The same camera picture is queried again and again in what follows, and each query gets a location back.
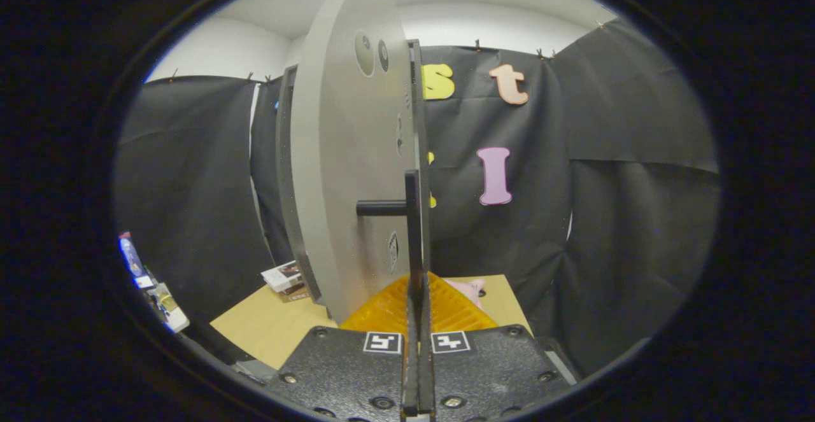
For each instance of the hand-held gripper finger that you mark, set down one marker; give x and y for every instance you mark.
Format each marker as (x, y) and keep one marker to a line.
(411, 371)
(426, 371)

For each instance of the light grey shoe cabinet door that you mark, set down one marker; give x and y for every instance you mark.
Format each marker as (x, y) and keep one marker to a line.
(337, 154)

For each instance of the green and pink plush toy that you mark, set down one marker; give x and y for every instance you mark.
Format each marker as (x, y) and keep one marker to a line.
(470, 289)

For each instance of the brown book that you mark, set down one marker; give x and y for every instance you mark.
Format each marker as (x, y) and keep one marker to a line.
(296, 293)

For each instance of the white cover book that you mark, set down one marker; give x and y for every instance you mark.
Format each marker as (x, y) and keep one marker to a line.
(282, 275)

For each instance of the white and gold box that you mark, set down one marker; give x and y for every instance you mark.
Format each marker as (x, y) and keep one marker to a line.
(172, 314)

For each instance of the blue printed packet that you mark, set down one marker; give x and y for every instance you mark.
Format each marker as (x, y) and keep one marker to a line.
(132, 260)

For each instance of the black backdrop cloth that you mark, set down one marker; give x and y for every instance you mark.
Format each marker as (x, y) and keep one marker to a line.
(637, 123)

